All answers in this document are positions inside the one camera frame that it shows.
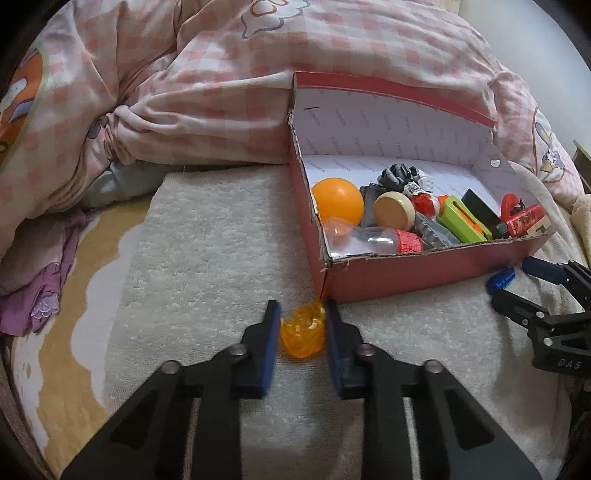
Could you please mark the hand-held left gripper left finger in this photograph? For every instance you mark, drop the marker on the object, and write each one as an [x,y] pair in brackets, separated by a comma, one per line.
[268,350]

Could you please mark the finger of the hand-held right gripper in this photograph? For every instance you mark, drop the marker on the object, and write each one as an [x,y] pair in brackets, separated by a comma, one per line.
[542,270]
[512,304]

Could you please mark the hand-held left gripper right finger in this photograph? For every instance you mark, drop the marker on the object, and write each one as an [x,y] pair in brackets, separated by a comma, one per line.
[337,350]

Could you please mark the blue plastic clip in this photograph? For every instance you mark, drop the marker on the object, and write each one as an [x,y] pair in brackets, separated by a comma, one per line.
[501,279]

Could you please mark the orange translucent toy piece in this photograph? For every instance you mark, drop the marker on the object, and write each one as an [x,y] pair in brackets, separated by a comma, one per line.
[302,332]

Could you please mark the wooden block puzzle piece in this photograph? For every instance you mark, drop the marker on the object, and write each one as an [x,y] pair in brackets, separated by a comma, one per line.
[540,227]

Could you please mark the red lighter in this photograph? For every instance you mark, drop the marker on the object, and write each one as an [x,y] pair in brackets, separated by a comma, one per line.
[524,219]

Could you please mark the red plastic funnel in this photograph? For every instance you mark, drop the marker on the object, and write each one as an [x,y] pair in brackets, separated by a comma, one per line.
[508,205]

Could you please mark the red cardboard box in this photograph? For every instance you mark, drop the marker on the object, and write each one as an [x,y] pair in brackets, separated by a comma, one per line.
[392,277]

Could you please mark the green utility knife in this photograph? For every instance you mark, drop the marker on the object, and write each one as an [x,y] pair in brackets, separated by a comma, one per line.
[461,219]

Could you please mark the clear bottle with red label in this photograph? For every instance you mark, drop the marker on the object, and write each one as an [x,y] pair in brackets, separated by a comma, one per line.
[369,240]

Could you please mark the round wooden chess piece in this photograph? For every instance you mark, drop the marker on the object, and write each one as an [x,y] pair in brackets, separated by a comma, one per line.
[392,210]

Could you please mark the orange ball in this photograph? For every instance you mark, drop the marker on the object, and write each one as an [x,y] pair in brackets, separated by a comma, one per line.
[337,198]

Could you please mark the dark grey plastic tray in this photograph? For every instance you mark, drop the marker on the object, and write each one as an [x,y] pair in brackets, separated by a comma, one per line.
[369,196]

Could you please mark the white and red robot toy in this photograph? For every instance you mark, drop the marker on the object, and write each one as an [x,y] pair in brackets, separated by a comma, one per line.
[397,175]

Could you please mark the beige plush toy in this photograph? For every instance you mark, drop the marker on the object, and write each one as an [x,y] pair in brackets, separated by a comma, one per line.
[582,212]

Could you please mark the beige terry towel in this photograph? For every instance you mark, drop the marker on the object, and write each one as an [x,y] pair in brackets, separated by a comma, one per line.
[207,254]

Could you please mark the bedside table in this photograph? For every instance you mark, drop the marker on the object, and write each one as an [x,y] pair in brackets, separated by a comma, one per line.
[582,159]

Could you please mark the yellow printed bed sheet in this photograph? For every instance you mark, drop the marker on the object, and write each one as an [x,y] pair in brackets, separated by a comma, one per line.
[92,369]

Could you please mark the grey pillow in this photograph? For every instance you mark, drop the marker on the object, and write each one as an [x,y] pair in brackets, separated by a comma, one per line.
[124,182]

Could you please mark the purple cloth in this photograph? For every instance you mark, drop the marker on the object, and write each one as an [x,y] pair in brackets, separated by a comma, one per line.
[41,295]

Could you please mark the pink checked duvet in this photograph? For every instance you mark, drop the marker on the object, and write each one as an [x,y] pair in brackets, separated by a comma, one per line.
[184,92]

